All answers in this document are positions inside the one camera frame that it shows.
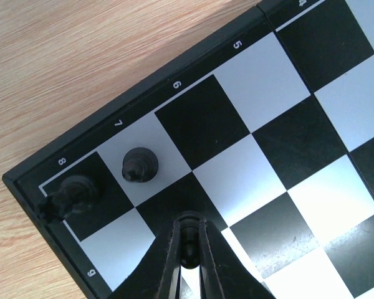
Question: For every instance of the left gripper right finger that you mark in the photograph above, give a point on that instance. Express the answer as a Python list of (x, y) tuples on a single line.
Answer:
[(222, 275)]

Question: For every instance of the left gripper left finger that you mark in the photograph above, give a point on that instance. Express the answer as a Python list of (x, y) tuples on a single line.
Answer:
[(158, 275)]

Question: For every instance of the black rook piece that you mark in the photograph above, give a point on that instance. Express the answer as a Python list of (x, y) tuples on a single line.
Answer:
[(76, 194)]

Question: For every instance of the black pawn piece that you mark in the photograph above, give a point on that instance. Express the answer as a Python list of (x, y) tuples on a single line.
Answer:
[(139, 165), (189, 225)]

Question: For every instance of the black and silver chessboard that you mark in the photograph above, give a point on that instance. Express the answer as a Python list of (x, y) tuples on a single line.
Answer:
[(265, 128)]

